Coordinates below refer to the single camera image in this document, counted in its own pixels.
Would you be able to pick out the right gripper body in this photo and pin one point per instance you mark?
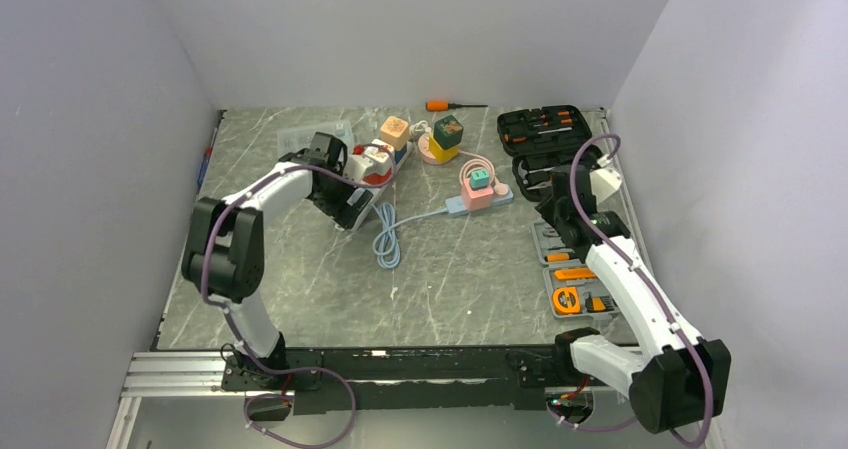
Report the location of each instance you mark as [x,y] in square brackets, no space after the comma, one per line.
[550,213]

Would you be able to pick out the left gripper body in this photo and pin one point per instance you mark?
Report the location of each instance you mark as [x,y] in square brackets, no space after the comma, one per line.
[335,200]

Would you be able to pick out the white long power strip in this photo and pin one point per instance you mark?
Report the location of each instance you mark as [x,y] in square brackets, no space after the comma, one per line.
[363,197]

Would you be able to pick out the red cube adapter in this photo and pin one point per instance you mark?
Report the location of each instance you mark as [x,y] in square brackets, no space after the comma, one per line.
[377,179]

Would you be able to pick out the white cube adapter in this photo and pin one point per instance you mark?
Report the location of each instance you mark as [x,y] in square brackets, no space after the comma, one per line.
[377,156]

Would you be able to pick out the black tool case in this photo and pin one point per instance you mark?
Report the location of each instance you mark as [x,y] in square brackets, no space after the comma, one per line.
[538,140]

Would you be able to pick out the grey tool case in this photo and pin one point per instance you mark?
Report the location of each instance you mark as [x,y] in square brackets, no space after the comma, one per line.
[596,300]

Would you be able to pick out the teal cube adapter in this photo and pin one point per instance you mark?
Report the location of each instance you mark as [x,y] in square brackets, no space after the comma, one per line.
[479,179]

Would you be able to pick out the light blue power strip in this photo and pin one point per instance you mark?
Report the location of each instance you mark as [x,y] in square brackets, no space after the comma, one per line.
[456,208]

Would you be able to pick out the pink cube socket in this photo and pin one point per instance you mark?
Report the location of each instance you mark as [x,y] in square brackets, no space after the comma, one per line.
[478,196]

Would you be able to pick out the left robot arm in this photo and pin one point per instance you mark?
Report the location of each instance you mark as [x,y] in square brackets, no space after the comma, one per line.
[224,255]

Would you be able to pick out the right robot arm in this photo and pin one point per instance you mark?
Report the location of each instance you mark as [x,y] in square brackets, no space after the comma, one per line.
[678,378]

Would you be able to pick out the pink round plug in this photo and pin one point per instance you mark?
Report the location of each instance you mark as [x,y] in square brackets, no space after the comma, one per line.
[501,188]

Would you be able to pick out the pink round socket base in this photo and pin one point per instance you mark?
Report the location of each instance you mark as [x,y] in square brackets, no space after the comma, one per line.
[422,146]

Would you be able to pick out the orange utility knife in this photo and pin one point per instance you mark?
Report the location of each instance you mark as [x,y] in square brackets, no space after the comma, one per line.
[575,273]

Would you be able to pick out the clear screw organizer box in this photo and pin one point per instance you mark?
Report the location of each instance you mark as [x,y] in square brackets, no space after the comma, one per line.
[293,139]

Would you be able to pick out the orange cube adapter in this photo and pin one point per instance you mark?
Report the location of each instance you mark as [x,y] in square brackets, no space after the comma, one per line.
[395,132]

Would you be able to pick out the orange tape measure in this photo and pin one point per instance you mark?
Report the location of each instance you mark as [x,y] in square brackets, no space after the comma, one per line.
[566,301]

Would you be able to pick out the yellow cube adapter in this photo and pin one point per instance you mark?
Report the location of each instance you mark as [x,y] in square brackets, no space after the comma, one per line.
[441,154]

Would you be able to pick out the dark green cube adapter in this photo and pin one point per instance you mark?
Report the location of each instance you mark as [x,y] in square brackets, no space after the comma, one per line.
[448,132]

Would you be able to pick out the orange handled screwdriver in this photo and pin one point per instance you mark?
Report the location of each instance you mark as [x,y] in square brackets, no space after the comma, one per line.
[443,105]

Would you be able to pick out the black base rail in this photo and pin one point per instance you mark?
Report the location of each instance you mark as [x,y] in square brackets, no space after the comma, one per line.
[521,377]

